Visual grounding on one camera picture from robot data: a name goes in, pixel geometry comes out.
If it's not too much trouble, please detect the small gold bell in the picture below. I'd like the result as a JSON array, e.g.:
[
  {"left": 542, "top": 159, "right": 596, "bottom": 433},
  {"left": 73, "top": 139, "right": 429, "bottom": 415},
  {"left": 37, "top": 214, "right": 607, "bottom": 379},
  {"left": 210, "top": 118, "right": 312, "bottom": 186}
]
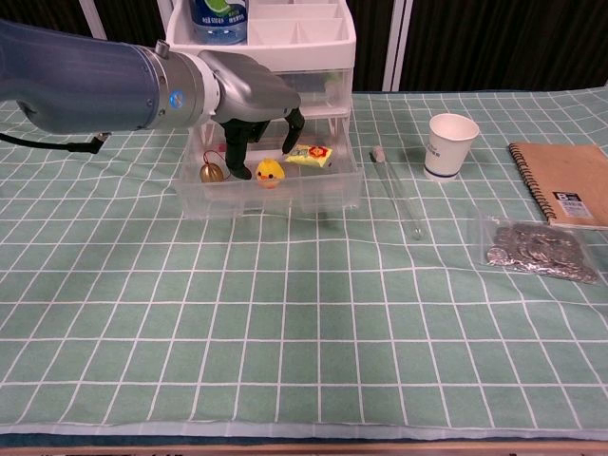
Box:
[{"left": 198, "top": 150, "right": 225, "bottom": 184}]

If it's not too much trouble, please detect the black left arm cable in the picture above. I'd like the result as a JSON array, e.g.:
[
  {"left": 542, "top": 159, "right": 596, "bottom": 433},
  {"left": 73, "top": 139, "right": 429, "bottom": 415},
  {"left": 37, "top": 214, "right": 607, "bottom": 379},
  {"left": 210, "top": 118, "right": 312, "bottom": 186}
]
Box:
[{"left": 0, "top": 131, "right": 111, "bottom": 154}]

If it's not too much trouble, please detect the glass test tube with cork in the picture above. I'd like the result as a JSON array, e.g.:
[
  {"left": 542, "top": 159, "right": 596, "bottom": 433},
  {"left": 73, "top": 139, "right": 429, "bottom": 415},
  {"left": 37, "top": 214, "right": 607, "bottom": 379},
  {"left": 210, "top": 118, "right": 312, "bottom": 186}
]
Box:
[{"left": 369, "top": 146, "right": 426, "bottom": 241}]

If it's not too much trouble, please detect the clear drawer with football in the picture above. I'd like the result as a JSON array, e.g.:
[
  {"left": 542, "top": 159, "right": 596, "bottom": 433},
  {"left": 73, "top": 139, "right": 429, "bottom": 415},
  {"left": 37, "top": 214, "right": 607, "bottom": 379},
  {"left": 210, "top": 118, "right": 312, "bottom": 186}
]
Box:
[{"left": 273, "top": 68, "right": 353, "bottom": 116}]

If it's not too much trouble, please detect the yellow snack packet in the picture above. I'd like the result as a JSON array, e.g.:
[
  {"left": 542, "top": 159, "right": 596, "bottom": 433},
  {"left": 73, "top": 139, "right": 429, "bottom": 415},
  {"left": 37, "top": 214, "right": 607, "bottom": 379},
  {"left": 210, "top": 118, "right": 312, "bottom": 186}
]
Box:
[{"left": 284, "top": 143, "right": 334, "bottom": 169}]

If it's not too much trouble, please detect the white plastic drawer organizer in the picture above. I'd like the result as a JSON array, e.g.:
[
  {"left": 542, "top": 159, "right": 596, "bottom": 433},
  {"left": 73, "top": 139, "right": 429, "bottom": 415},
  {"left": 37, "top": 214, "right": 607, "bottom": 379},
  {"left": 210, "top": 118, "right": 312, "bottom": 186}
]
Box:
[{"left": 165, "top": 0, "right": 357, "bottom": 143}]

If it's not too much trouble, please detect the clear bag of coins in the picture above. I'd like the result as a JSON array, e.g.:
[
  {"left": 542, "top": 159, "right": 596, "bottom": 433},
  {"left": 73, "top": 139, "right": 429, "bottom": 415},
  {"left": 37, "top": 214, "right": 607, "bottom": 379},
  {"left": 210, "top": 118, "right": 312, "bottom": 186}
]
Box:
[{"left": 477, "top": 213, "right": 602, "bottom": 286}]

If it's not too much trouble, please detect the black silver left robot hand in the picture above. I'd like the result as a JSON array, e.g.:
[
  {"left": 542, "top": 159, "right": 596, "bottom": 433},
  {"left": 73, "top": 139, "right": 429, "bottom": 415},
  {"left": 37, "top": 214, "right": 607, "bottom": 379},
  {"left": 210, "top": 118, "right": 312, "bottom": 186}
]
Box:
[{"left": 197, "top": 48, "right": 306, "bottom": 181}]

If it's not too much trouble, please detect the brown spiral notebook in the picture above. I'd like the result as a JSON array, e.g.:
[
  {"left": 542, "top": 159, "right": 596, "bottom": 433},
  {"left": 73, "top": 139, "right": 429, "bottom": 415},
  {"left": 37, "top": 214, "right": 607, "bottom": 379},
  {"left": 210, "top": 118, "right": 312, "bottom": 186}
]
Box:
[{"left": 507, "top": 142, "right": 608, "bottom": 232}]

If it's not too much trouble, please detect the green checked tablecloth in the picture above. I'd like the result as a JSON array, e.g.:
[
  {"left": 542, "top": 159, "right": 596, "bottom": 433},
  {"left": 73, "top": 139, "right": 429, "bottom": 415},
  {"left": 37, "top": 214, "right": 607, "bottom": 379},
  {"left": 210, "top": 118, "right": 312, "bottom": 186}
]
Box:
[{"left": 0, "top": 87, "right": 608, "bottom": 438}]

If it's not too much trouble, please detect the blue drink bottle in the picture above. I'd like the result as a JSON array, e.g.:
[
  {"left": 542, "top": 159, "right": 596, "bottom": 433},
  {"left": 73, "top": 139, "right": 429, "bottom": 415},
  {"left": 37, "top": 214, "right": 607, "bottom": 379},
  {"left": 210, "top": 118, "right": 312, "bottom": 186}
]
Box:
[{"left": 191, "top": 0, "right": 250, "bottom": 47}]

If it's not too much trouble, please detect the yellow rubber duck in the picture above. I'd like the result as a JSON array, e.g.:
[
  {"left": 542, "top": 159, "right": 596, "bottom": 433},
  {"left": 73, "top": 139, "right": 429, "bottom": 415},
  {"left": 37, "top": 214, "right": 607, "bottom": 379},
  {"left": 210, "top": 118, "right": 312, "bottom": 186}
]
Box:
[{"left": 255, "top": 158, "right": 287, "bottom": 190}]

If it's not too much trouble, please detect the white partition post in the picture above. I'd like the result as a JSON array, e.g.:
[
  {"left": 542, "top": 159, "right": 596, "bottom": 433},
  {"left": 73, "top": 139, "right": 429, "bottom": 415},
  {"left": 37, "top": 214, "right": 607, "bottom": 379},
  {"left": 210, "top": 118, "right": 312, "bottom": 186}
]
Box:
[
  {"left": 381, "top": 0, "right": 414, "bottom": 92},
  {"left": 78, "top": 0, "right": 108, "bottom": 39}
]

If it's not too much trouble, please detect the white paper cup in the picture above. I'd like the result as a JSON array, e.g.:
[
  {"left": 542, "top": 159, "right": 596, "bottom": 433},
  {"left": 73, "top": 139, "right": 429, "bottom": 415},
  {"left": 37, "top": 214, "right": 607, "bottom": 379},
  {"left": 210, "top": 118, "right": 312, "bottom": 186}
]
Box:
[{"left": 423, "top": 113, "right": 481, "bottom": 183}]

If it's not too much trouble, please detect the clear plastic drawer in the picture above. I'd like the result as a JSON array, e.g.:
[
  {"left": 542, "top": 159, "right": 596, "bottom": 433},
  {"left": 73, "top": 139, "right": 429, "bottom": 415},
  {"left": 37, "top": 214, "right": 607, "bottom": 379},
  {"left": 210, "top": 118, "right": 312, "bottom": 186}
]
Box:
[{"left": 173, "top": 116, "right": 366, "bottom": 220}]

